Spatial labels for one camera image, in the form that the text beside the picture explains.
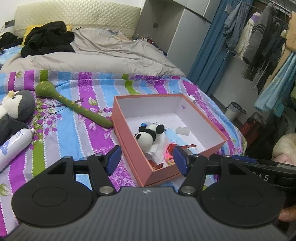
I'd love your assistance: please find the brown cartoon candy wrapper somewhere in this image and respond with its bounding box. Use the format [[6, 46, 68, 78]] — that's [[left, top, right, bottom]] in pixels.
[[166, 143, 197, 158]]

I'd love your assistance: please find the green plush massage stick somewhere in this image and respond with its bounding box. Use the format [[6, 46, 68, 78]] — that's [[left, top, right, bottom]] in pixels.
[[35, 81, 113, 128]]

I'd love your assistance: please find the grey wardrobe cabinet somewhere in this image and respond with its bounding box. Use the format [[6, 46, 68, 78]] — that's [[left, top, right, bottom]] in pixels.
[[134, 0, 221, 75]]

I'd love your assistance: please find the striped colourful bed sheet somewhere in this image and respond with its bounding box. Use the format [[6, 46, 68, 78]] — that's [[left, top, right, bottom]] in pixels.
[[1, 70, 247, 237]]

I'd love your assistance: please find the red foil candy wrapper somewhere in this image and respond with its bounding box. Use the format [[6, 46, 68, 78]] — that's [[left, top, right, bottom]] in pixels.
[[148, 160, 163, 170]]

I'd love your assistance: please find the clear plastic wrapper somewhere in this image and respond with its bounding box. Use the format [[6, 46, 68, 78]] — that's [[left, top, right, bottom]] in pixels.
[[175, 126, 190, 136]]

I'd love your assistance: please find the yellow pillow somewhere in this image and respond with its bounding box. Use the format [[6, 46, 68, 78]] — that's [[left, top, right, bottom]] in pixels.
[[22, 25, 72, 46]]

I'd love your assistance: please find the pink cardboard box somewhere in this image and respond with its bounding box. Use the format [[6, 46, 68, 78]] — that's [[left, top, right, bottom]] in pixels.
[[111, 94, 227, 187]]

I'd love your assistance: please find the person right hand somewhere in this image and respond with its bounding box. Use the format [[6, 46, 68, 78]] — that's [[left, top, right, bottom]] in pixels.
[[278, 205, 296, 222]]

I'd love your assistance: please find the white spray bottle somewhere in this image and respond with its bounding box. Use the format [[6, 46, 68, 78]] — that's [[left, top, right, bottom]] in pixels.
[[0, 128, 36, 171]]

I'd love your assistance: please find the hanging clothes rack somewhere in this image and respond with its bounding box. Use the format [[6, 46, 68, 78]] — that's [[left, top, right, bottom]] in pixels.
[[224, 1, 295, 117]]

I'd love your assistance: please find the pink bird toy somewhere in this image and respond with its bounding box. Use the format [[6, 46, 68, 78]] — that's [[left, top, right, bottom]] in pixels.
[[164, 149, 175, 165]]

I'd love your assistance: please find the blue curtain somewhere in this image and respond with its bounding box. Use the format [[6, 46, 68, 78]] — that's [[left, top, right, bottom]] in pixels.
[[187, 1, 238, 94]]

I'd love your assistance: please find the small trash bin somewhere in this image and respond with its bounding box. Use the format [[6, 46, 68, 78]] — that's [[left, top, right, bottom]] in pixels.
[[224, 101, 246, 122]]

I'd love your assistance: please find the black clothes pile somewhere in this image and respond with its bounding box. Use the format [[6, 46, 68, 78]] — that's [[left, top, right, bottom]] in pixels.
[[21, 21, 75, 58]]

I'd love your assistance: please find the cream quilted headboard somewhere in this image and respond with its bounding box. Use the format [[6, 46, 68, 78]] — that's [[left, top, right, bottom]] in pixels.
[[14, 1, 140, 38]]

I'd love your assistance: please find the grey duvet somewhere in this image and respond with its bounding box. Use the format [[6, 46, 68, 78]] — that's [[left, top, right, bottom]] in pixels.
[[1, 28, 184, 77]]

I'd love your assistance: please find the blue face mask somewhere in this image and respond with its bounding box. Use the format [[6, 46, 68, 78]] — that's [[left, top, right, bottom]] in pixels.
[[164, 129, 185, 146]]

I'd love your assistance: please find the small panda plush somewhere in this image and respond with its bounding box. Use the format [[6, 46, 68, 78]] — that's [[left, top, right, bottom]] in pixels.
[[134, 123, 165, 152]]

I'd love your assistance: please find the white tissue paper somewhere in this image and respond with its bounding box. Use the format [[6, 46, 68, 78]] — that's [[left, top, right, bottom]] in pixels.
[[145, 133, 170, 164]]

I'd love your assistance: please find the grey white penguin plush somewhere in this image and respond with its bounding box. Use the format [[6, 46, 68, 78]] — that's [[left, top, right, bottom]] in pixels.
[[0, 90, 35, 145]]

